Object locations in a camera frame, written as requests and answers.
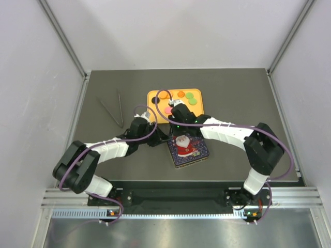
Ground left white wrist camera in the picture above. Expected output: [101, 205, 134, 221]
[134, 111, 151, 122]

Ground gold cookie tin box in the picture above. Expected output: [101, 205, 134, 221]
[172, 156, 208, 169]

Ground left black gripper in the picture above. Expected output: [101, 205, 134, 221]
[138, 122, 169, 147]

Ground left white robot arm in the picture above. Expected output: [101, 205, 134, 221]
[52, 114, 170, 205]

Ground white slotted cable duct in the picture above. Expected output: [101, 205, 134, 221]
[51, 208, 249, 220]

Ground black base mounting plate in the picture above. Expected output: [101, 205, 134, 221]
[87, 180, 262, 210]

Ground orange plastic tray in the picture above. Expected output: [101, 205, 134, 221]
[147, 88, 204, 124]

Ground round biscuit top left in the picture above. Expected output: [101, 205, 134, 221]
[159, 91, 168, 99]

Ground green cookie lower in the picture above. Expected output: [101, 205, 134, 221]
[189, 98, 197, 105]

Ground green cookie upper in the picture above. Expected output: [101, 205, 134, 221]
[185, 92, 194, 99]

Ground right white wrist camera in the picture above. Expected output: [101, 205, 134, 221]
[168, 99, 185, 107]

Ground orange swirl cookie upper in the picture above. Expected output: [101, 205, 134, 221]
[177, 91, 185, 98]

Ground gold tin lid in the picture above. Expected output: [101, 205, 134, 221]
[167, 134, 209, 169]

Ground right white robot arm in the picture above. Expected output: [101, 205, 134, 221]
[168, 100, 284, 205]

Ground metal tongs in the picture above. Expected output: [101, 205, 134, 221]
[96, 88, 124, 128]

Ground green cookie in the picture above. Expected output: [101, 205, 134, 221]
[185, 92, 194, 99]
[189, 98, 197, 105]

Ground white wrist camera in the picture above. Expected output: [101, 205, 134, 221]
[134, 111, 151, 122]
[168, 99, 185, 107]

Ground pink cookie lower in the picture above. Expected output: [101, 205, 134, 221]
[164, 107, 172, 114]

